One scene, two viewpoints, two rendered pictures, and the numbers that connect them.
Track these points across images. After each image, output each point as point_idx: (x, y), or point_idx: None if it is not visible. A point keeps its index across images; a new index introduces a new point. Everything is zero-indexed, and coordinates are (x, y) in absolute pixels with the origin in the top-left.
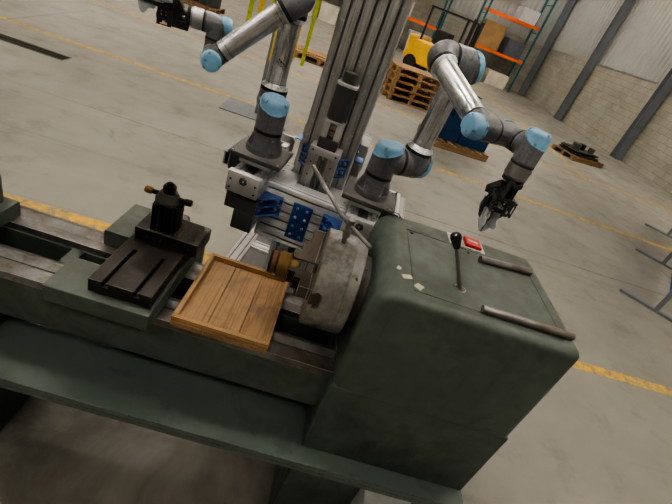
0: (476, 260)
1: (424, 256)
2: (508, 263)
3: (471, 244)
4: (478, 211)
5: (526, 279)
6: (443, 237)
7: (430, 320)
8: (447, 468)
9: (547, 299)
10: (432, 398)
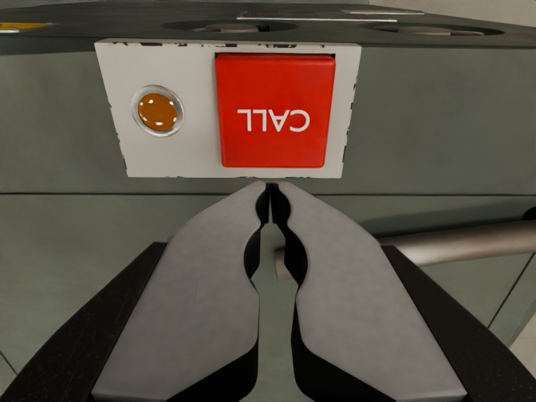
0: (266, 254)
1: (43, 333)
2: (427, 262)
3: (253, 163)
4: (127, 266)
5: (497, 266)
6: (85, 146)
7: None
8: None
9: (508, 333)
10: None
